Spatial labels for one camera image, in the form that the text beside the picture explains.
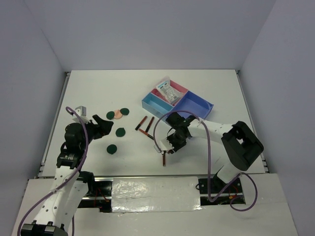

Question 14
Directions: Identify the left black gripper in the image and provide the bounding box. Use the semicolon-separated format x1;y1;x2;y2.
79;115;114;149

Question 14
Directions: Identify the green round puff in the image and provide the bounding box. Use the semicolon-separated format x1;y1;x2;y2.
115;127;126;137
106;144;118;154
106;111;115;120
120;108;129;116

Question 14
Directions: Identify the long red lip gloss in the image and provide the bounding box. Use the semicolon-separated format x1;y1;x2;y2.
162;151;166;167

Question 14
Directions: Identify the dark red lip gloss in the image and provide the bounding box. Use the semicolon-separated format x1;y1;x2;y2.
145;117;155;133

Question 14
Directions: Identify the red lip gloss tube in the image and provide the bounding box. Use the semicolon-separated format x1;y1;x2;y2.
135;116;148;131

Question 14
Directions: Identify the cotton pad pack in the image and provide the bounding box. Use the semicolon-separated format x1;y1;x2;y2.
155;76;188;105

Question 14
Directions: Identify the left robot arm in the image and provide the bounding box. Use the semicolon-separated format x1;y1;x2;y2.
17;115;114;236

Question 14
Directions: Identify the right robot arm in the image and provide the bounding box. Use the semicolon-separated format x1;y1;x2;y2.
160;113;264;192

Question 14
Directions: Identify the pink puff upper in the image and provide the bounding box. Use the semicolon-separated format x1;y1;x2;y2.
114;110;123;119

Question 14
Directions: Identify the green round puff top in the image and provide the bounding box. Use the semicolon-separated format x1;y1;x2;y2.
120;108;129;116

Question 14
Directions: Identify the green round puff bottom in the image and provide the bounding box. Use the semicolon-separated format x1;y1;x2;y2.
106;144;118;154

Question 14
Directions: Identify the three-compartment organizer box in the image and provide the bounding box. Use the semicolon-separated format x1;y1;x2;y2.
137;78;214;119

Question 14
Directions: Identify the silver foil tape panel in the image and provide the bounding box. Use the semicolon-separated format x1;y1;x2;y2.
111;177;201;213

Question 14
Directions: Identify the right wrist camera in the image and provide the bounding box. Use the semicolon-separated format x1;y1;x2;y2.
154;138;174;153

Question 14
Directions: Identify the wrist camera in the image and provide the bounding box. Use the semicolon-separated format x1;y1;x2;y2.
73;106;89;123
154;138;174;153

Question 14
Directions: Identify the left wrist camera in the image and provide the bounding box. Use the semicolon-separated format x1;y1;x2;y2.
73;106;89;123

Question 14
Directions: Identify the metal mounting rail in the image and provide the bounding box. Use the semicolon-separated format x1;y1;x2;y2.
79;177;245;213

